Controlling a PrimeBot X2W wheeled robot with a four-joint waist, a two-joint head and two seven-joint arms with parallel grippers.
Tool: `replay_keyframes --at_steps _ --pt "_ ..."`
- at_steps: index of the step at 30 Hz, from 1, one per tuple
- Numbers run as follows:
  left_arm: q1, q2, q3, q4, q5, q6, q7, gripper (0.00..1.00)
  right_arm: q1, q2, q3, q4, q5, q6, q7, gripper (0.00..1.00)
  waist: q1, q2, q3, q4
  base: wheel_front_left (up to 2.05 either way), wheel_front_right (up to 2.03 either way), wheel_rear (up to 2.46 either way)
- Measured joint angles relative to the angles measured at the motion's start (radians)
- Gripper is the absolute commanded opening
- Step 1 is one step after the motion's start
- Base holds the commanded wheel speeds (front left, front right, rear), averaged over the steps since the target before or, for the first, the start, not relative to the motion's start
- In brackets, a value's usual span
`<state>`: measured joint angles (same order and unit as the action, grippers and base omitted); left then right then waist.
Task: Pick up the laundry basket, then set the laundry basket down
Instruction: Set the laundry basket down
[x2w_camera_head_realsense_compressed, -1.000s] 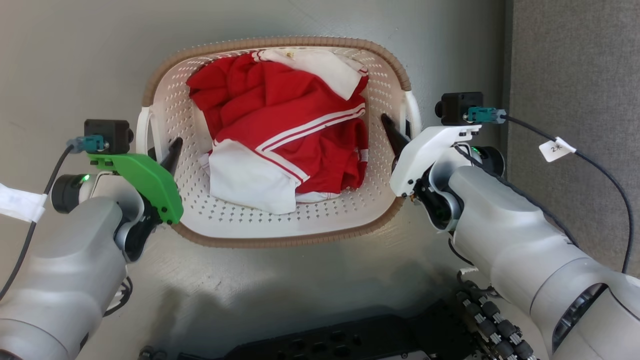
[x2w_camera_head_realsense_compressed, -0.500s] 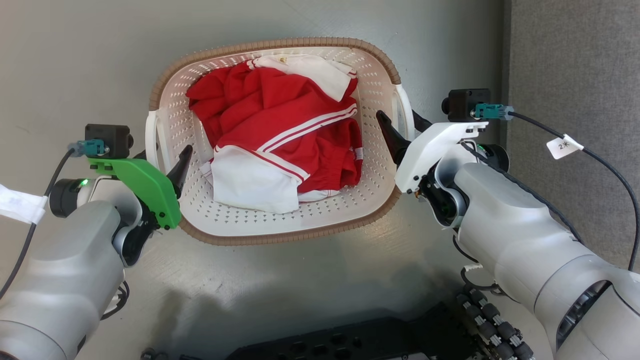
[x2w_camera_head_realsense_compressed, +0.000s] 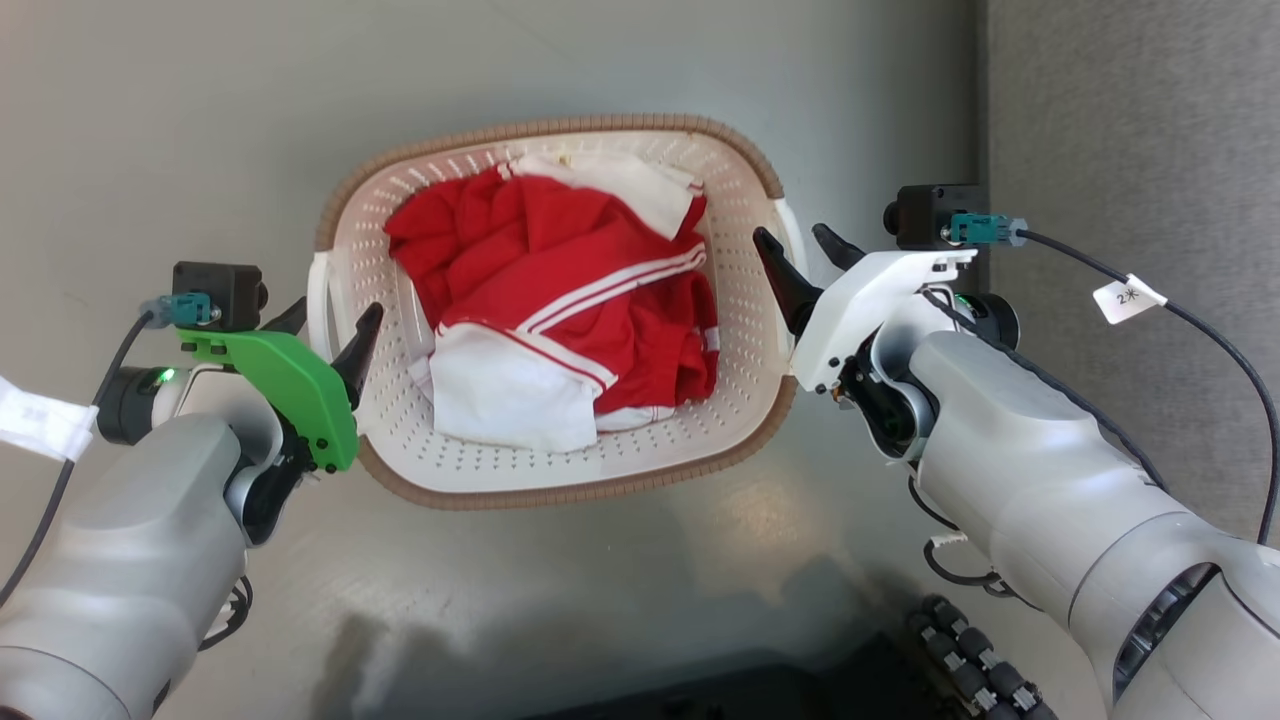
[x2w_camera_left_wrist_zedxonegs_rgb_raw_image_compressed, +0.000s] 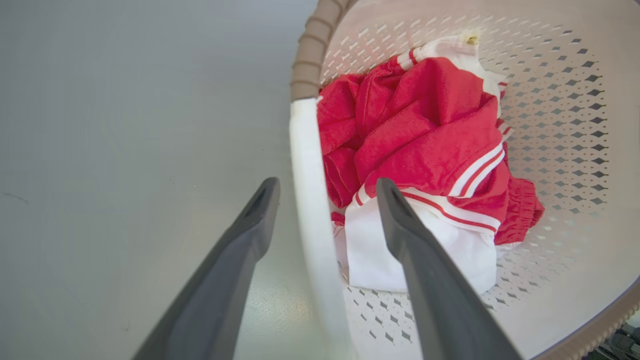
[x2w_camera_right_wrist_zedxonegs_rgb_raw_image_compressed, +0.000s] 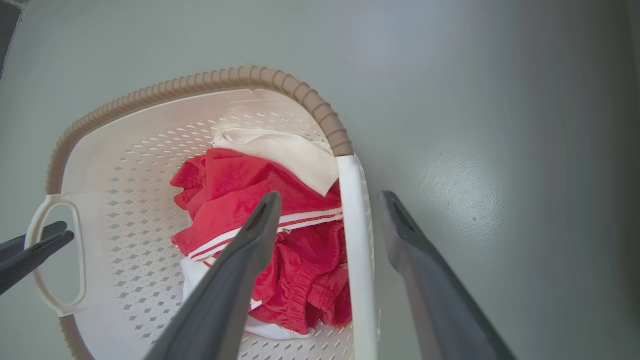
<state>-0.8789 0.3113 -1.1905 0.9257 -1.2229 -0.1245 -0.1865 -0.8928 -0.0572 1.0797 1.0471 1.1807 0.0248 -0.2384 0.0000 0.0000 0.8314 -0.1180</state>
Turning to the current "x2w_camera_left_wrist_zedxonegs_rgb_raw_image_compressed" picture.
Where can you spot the red and white garment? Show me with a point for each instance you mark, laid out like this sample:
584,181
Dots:
425,140

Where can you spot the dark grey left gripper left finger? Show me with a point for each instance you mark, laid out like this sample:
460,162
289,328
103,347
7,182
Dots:
225,290

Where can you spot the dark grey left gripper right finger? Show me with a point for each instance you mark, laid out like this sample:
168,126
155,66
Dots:
440,300

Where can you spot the beige perforated plastic laundry basket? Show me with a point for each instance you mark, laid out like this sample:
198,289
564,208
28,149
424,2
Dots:
560,150

